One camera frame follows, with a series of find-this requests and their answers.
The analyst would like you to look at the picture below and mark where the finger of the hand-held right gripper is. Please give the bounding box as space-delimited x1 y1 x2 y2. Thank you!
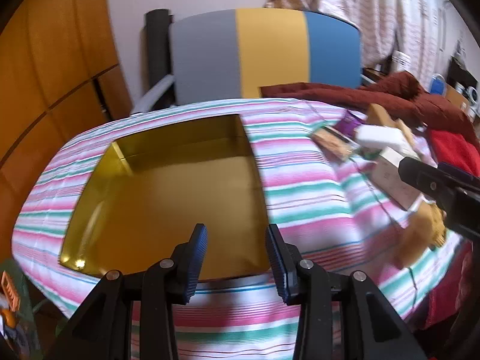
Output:
438 161 480 180
398 157 480 239

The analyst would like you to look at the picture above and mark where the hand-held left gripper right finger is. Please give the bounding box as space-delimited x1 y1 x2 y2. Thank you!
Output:
265 223 428 360

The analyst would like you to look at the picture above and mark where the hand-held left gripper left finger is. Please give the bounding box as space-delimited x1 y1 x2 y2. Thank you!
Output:
56 223 209 360

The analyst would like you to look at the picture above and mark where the cream printed box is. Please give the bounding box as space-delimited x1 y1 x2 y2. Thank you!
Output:
370 147 426 211

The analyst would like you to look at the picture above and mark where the yellow plush toy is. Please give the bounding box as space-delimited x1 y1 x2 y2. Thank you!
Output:
402 202 448 268

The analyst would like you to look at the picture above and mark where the yellow sponge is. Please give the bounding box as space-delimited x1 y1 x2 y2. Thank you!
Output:
397 119 419 152
367 103 399 129

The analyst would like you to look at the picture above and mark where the gold tin container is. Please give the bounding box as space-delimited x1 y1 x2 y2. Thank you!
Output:
58 114 271 282

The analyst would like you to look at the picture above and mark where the white foam block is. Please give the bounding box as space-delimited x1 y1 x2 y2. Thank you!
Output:
355 125 410 155

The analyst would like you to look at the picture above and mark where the large purple snack packet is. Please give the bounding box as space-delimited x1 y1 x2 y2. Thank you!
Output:
338 113 364 136

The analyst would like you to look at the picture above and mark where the green yellow cracker packet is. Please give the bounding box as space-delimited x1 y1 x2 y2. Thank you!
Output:
312 127 355 163

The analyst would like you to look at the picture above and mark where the red cloth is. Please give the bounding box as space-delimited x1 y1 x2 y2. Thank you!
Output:
429 127 480 178

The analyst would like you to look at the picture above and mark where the striped blanket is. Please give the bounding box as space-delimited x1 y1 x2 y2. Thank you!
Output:
10 97 466 360

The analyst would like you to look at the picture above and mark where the cardboard box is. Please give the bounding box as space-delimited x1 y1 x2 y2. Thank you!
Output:
445 83 471 110

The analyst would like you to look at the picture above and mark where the brown quilted jacket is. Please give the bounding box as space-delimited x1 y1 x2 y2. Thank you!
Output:
260 70 475 136

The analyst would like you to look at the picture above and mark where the grey chair armrest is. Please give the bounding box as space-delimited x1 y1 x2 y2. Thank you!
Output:
130 74 176 116

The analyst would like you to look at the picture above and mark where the patterned pink curtain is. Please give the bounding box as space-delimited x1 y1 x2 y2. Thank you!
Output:
266 0 464 83

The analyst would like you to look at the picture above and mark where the green orange printed bag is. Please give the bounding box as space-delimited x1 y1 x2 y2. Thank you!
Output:
0 260 41 360

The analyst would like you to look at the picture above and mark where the grey yellow blue chair backrest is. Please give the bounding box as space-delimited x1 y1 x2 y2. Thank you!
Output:
169 7 362 105

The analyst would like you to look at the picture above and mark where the black padded chair roll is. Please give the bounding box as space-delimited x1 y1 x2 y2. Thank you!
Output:
144 9 175 96

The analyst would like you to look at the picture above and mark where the wooden wardrobe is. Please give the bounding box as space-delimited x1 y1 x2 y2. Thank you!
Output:
0 0 132 233

